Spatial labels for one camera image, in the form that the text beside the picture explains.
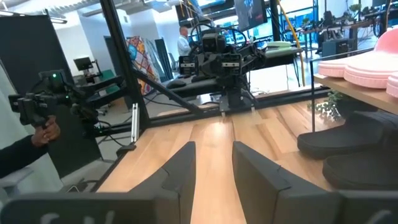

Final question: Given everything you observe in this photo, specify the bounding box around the person's hand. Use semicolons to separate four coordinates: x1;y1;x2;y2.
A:
30;115;62;149

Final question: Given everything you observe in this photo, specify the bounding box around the black metal rig frame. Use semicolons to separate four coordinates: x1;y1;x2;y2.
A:
93;0;330;194

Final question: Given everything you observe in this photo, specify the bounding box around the colourful patterned board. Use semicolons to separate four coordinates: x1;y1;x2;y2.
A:
126;35;162;96

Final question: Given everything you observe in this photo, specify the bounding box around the black computer mouse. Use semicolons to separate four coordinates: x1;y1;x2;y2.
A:
166;79;187;90

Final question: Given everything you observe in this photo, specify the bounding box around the small green potted plant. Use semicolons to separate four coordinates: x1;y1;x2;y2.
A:
307;89;379;123

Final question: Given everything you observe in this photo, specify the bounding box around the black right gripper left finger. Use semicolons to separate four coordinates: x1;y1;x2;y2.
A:
129;141;197;224

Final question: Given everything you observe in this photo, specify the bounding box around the wooden shelf with black frame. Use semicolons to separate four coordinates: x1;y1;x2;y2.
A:
309;46;398;133

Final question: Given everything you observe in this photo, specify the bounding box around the pink slide sandal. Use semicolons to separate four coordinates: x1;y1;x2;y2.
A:
343;27;398;90
385;73;398;99
317;57;354;78

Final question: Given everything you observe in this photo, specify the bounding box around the background desk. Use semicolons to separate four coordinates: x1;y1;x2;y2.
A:
74;70;125;94

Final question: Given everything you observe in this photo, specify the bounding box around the dark grey desk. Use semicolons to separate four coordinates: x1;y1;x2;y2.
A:
161;46;304;100

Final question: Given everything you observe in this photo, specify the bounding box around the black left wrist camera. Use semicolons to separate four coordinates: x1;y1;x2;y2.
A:
201;32;227;53

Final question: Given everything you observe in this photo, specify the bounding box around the black slide sandal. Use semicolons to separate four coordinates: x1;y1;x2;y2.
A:
322;148;398;191
297;110;398;160

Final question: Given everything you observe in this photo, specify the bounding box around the small background monitor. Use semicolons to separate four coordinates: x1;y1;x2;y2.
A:
73;56;95;72

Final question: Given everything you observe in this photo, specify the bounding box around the black teleoperation leader gripper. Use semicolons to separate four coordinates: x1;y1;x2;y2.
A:
7;70;100;130

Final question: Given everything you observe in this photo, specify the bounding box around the person's forearm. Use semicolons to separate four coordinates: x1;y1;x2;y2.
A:
0;134;47;180

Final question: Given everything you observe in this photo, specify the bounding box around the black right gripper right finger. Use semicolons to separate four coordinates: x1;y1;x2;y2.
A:
232;141;341;224

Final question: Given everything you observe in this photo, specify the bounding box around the mint green stapler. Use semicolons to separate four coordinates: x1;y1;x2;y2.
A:
264;40;303;58

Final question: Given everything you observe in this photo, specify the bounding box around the yellow hose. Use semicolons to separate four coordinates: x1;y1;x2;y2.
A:
277;0;307;87

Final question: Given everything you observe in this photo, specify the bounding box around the computer monitor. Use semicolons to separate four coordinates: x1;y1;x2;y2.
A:
233;0;269;32

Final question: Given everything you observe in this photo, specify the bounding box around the dark leaning panel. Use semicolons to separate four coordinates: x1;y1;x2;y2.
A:
154;37;175;82

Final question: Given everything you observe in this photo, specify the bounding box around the silver metal clamp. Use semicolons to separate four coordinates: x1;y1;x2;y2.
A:
130;102;140;144

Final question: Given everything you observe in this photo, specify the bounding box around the person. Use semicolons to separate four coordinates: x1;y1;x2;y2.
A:
177;26;193;57

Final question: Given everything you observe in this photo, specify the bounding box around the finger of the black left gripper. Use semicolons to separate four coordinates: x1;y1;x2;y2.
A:
179;55;196;76
222;53;243;77

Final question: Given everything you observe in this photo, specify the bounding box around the black equipment box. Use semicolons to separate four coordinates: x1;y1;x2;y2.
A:
322;39;349;58

